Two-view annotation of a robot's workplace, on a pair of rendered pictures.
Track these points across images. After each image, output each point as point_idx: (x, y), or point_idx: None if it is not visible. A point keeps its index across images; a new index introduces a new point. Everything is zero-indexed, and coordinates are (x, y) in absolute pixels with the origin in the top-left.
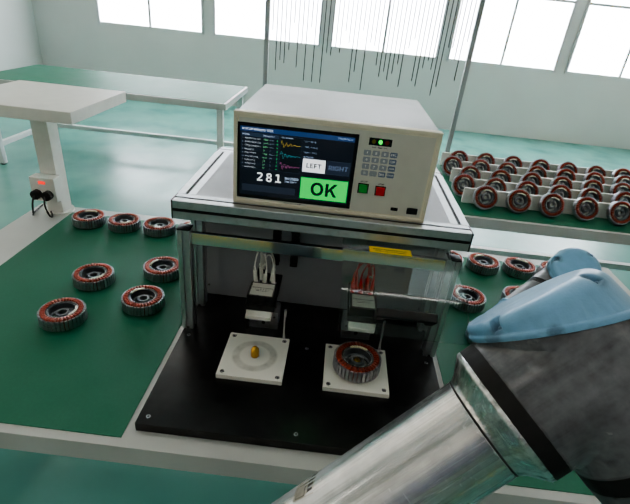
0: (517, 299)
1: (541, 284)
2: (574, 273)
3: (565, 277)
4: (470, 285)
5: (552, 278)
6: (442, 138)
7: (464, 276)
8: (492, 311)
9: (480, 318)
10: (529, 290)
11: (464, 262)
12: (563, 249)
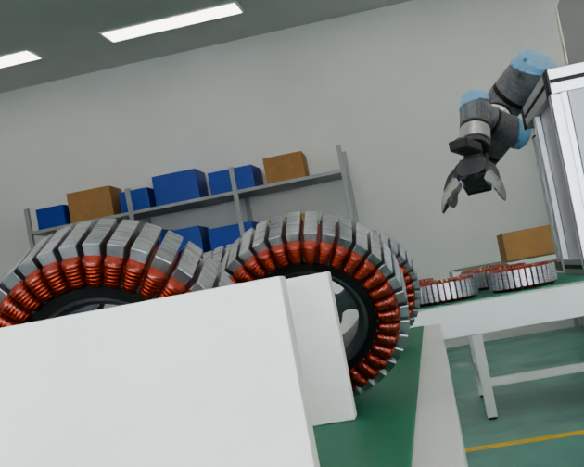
0: (541, 60)
1: (533, 58)
2: (528, 51)
3: (530, 52)
4: (482, 292)
5: (529, 57)
6: (554, 11)
7: (488, 292)
8: (549, 64)
9: (552, 66)
10: (537, 60)
11: (479, 296)
12: (480, 90)
